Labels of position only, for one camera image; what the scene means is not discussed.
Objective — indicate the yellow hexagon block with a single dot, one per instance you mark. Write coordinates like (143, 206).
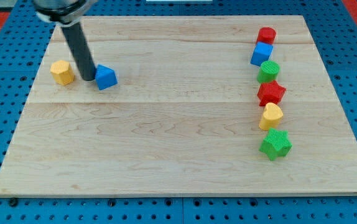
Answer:
(62, 72)

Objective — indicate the green cylinder block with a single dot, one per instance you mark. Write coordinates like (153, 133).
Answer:
(268, 71)

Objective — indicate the red star block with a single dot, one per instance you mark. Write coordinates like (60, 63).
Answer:
(271, 92)

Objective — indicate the yellow heart block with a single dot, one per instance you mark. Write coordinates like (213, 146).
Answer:
(271, 117)

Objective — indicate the red cylinder block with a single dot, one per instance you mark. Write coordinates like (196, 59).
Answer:
(266, 35)

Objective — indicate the light wooden board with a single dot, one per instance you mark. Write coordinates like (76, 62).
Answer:
(183, 120)

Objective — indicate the blue cube block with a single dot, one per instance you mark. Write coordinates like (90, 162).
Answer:
(261, 53)

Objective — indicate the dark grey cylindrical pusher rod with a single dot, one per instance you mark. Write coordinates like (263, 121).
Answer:
(79, 48)

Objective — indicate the green star block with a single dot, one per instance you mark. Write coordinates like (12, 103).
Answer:
(276, 144)

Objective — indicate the blue triangle block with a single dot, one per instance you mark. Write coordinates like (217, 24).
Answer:
(105, 77)

